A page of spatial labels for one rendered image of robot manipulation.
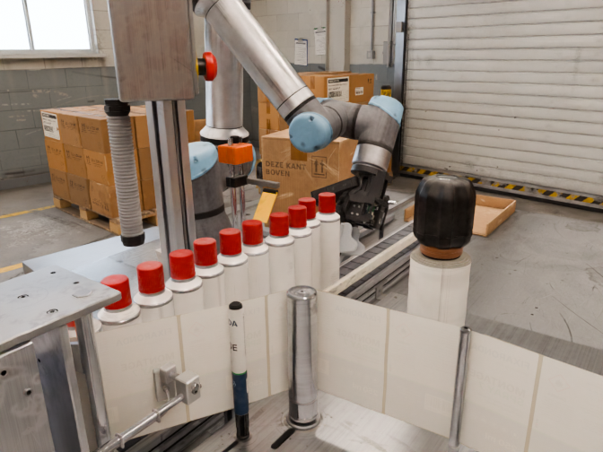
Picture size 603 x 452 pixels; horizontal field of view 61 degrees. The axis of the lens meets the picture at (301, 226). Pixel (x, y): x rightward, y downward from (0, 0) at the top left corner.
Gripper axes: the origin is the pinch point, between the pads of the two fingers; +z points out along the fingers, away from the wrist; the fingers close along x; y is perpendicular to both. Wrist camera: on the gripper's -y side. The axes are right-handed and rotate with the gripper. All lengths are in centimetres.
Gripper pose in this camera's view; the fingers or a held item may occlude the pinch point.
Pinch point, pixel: (333, 259)
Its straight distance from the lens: 107.0
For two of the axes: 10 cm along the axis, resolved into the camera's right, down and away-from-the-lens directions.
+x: 5.2, 2.4, 8.2
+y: 8.1, 1.8, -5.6
